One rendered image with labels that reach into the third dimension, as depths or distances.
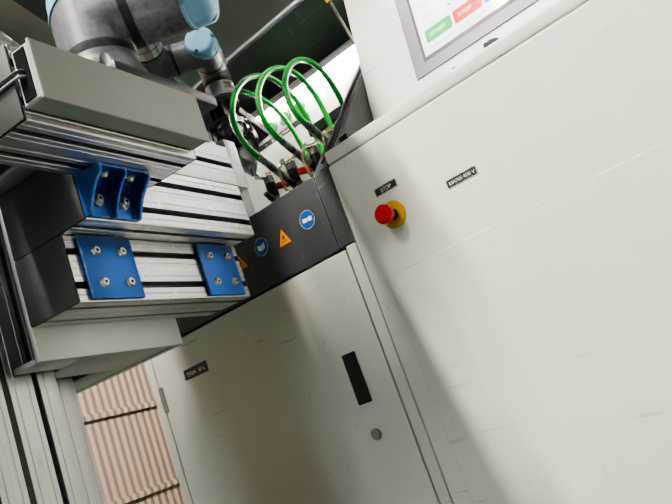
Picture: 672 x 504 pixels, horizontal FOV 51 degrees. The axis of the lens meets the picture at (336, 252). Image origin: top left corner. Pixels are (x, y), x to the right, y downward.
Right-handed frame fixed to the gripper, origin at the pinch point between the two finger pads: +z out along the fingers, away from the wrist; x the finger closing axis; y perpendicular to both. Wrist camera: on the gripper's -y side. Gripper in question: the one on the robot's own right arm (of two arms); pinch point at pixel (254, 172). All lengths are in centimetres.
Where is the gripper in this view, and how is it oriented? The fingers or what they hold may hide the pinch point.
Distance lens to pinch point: 182.0
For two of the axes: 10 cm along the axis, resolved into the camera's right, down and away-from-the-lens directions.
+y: -5.9, 0.3, -8.0
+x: 7.3, -4.0, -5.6
